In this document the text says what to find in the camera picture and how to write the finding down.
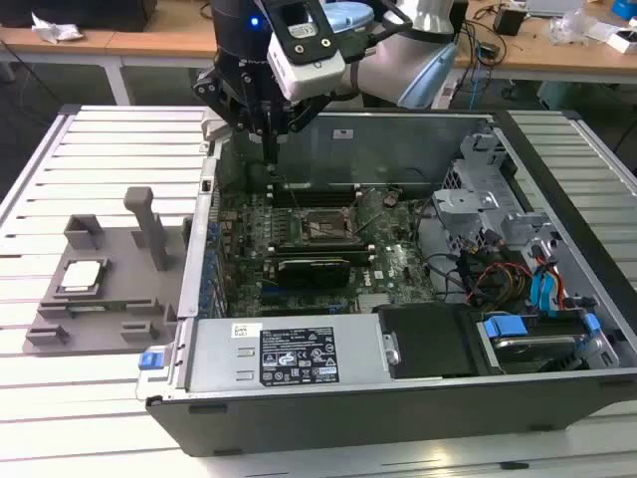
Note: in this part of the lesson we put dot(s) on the green RAM stick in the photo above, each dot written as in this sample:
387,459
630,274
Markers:
87,310

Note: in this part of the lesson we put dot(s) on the black PC case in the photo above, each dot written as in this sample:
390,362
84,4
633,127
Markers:
348,423

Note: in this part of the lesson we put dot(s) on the crumpled white paper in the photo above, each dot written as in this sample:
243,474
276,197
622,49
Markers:
55,27

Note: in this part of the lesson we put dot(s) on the black RAM slot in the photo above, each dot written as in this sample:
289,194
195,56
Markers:
318,246
311,187
311,191
311,195
311,200
360,255

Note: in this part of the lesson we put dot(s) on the grey parts rack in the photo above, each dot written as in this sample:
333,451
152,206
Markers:
124,284

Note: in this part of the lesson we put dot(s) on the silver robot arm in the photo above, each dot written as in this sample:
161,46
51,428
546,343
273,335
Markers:
393,65

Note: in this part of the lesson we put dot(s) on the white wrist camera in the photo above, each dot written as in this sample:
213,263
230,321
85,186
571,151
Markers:
313,79

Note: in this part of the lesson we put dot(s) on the green motherboard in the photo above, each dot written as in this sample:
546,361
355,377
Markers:
398,264

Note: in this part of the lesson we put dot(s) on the wooden desk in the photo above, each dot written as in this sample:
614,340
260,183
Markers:
164,42

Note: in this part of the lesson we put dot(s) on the small white box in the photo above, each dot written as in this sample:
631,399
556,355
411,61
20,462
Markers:
624,41

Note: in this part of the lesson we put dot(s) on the silver CPU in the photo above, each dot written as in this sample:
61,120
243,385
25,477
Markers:
79,276

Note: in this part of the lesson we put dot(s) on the CPU socket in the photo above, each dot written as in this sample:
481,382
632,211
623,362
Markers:
323,226

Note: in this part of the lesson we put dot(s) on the black power adapter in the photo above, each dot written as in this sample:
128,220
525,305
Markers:
508,21

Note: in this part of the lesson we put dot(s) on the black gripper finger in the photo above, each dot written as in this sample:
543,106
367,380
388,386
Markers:
216,92
301,114

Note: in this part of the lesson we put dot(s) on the black plastic shroud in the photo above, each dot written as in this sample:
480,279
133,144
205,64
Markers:
428,343

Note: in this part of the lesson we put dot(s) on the clear plastic bag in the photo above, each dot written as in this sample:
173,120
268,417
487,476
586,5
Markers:
572,25

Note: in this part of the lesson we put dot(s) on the silver metal drive cage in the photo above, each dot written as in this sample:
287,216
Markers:
463,199

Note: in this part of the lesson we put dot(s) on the coin battery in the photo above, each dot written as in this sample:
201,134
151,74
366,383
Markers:
390,199

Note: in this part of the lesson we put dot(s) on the silver laptop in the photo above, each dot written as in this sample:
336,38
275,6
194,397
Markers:
552,6

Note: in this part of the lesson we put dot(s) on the pale teal box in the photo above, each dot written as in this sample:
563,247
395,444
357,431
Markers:
557,94

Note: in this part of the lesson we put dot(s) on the hard disk blue carrier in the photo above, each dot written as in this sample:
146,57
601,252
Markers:
505,327

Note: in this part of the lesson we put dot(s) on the silver power supply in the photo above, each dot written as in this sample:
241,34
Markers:
219,348

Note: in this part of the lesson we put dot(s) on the black expansion slot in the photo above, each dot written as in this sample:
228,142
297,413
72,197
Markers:
293,301

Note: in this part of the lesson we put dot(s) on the black equipment box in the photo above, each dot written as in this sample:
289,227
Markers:
74,12

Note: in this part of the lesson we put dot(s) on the blue case latch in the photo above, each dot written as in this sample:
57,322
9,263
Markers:
150,361

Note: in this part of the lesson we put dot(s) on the blue box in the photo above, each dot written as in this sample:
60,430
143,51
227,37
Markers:
626,9

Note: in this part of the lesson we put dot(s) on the black graphics card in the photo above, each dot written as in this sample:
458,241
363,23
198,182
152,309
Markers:
313,274

